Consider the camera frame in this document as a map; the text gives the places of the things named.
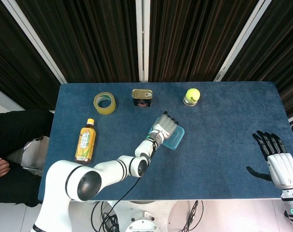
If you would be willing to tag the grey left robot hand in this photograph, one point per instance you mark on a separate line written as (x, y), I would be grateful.
(164, 125)

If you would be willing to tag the small round tin can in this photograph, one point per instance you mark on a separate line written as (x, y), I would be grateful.
(188, 103)

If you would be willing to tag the person in black clothes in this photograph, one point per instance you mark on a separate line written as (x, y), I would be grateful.
(18, 130)

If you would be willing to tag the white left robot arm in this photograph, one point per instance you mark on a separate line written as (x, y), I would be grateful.
(64, 178)

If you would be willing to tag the white slanted post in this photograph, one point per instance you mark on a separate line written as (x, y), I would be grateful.
(40, 46)
(243, 41)

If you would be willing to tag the blue table cloth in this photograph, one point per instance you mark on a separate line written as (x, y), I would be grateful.
(209, 149)

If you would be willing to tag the white upright post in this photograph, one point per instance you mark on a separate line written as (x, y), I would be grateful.
(142, 41)

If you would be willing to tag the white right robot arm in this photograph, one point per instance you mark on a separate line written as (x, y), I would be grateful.
(291, 205)

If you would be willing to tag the yellow green tea bottle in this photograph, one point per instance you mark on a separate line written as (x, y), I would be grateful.
(85, 142)

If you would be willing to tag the blue plastic container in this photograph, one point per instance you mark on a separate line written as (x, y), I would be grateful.
(178, 134)

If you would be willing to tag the yellow tennis ball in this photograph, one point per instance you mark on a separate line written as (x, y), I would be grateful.
(193, 94)

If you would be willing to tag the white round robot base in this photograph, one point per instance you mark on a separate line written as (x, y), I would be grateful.
(142, 221)

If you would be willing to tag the dark brown curtain panel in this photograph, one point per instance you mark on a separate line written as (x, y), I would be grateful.
(88, 38)
(282, 48)
(190, 36)
(13, 67)

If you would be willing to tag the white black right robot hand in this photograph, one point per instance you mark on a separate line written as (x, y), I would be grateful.
(283, 171)

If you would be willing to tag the grey metal chair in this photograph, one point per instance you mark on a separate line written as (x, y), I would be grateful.
(36, 154)

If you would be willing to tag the yellow packing tape roll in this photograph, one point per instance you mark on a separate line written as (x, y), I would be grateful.
(108, 110)

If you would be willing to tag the clear plastic food container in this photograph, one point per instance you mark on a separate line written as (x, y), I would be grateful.
(171, 147)

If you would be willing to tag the black luncheon meat can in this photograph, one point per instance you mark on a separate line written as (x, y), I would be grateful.
(142, 101)

